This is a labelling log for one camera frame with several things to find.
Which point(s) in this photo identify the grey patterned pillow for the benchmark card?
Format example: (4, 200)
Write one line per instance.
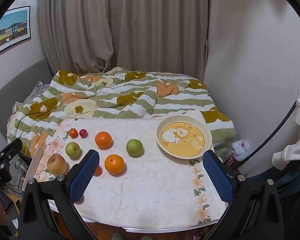
(38, 90)

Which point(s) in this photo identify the green round object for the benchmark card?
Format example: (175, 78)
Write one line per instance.
(146, 238)
(117, 236)

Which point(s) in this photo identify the glass jar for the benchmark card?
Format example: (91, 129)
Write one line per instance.
(18, 172)

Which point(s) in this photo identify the light green cloth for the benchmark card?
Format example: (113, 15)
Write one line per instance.
(222, 151)

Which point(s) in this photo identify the beige curtain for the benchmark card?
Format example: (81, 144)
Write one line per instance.
(130, 25)

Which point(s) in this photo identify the small tangerine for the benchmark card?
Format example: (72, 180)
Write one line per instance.
(98, 171)

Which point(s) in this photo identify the green striped floral blanket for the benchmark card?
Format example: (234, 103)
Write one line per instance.
(120, 97)

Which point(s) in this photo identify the yellow red apple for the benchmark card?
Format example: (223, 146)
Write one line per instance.
(56, 164)

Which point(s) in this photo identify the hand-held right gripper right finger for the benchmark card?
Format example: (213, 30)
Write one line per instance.
(218, 177)

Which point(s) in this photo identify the purple patterned cloth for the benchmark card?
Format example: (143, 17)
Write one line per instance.
(230, 160)

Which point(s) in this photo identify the red plum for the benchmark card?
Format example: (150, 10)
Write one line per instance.
(83, 133)

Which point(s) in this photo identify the yellow plastic object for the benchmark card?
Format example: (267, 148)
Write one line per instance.
(15, 202)

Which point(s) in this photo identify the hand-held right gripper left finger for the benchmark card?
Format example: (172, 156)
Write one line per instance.
(85, 177)

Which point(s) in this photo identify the small red orange tomato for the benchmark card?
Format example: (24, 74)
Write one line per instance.
(73, 133)

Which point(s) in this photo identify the large orange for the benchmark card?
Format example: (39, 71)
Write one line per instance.
(114, 164)

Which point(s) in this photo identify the cream cartoon print plate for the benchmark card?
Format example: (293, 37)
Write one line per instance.
(182, 140)

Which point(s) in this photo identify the large green apple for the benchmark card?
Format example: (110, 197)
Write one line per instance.
(134, 147)

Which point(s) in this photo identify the white plastic bag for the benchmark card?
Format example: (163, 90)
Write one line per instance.
(240, 147)

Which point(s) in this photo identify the wall poster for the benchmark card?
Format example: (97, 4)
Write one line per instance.
(10, 30)

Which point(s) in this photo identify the white floral tablecloth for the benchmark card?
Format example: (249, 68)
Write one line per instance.
(150, 187)

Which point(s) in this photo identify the white plastic strip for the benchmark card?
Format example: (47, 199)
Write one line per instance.
(33, 166)

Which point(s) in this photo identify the small green apple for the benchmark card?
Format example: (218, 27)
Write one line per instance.
(72, 149)

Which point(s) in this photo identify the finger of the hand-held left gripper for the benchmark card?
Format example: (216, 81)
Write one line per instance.
(7, 152)

